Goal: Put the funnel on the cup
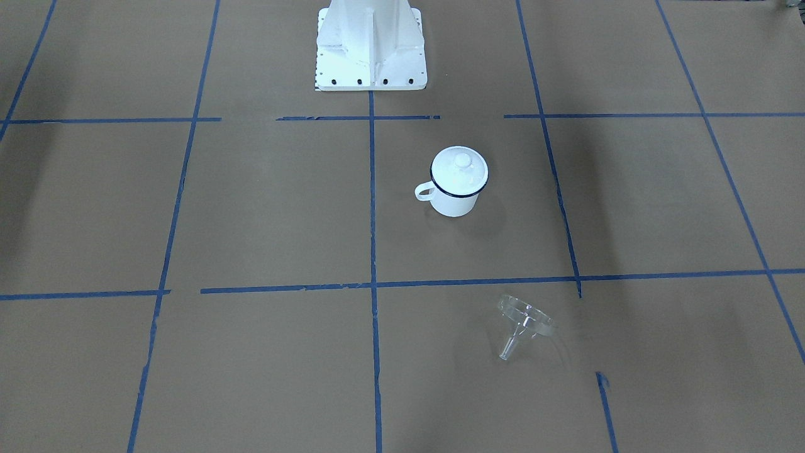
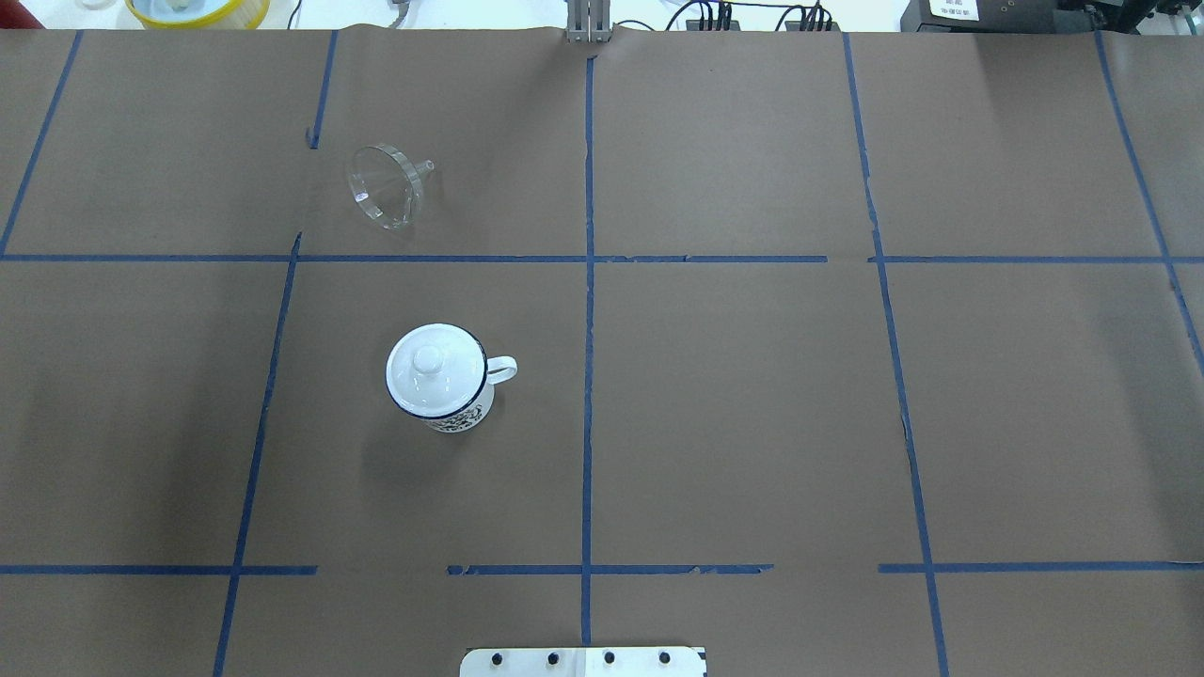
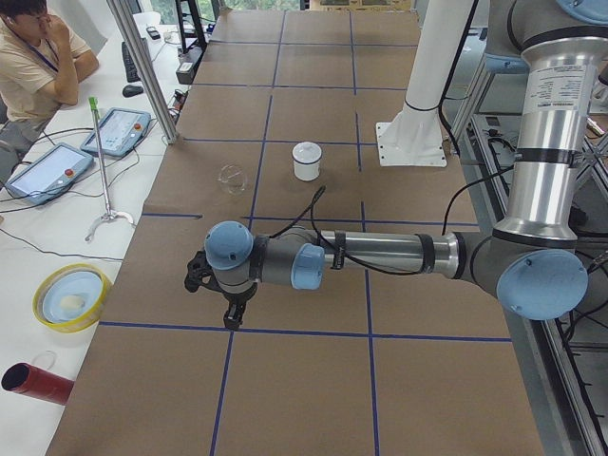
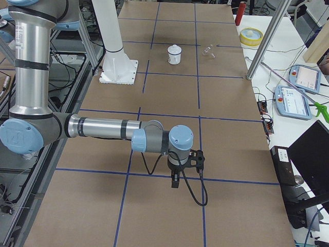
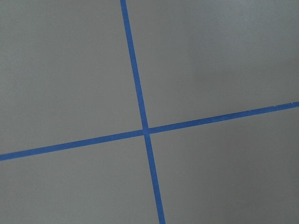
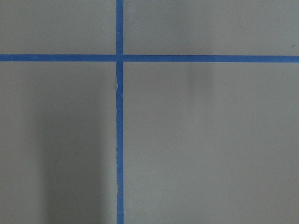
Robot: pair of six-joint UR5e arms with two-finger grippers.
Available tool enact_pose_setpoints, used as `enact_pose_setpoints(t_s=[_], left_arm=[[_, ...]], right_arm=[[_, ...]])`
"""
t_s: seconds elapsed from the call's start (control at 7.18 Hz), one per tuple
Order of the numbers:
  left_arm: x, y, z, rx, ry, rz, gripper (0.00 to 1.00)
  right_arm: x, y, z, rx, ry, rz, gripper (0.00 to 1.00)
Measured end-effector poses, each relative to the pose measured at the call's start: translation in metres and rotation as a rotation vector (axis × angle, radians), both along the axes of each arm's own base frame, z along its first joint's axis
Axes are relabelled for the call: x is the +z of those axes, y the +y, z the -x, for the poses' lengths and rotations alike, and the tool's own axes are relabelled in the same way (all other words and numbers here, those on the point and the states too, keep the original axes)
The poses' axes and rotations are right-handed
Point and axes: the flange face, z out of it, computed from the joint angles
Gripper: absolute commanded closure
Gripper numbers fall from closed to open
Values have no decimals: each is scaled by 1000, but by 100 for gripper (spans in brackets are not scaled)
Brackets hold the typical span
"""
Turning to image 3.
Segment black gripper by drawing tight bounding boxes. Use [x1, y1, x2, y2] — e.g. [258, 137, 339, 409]
[221, 282, 257, 330]

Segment white enamel cup lid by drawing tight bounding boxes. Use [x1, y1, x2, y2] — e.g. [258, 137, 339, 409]
[292, 142, 322, 164]

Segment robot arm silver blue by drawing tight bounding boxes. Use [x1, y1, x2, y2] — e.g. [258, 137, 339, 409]
[184, 1, 607, 330]

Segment clear glass funnel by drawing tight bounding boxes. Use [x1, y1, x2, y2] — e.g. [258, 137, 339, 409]
[218, 163, 249, 196]

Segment white enamel cup blue rim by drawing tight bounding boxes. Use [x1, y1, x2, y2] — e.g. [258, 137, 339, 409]
[293, 153, 321, 181]

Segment red cylinder tube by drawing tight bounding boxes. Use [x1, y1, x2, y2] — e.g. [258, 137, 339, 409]
[1, 363, 74, 406]

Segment teach pendant far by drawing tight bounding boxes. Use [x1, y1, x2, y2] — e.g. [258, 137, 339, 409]
[95, 107, 151, 159]

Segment teach pendant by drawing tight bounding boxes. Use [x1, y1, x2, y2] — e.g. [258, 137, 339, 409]
[5, 142, 93, 205]
[95, 107, 151, 159]

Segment teach pendant near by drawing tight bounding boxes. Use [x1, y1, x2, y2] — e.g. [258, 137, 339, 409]
[5, 142, 93, 205]

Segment black computer mouse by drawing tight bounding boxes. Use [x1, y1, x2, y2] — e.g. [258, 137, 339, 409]
[122, 85, 143, 98]

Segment black keyboard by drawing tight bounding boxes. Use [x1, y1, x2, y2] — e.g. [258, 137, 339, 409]
[121, 42, 140, 83]

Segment seated person beige shirt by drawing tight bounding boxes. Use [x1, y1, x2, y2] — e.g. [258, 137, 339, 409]
[1, 0, 99, 168]

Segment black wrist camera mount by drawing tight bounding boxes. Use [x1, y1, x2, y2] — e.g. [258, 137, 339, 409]
[184, 250, 222, 293]

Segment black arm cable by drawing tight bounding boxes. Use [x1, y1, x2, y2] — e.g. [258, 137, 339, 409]
[270, 185, 519, 276]

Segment metal reacher grabber green handle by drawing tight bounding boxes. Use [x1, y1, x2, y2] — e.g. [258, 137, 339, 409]
[85, 96, 136, 242]

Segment aluminium frame post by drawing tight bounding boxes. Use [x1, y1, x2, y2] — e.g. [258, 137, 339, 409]
[106, 0, 179, 144]

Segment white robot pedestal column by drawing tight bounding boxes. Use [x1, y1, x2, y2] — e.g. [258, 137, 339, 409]
[376, 0, 477, 167]

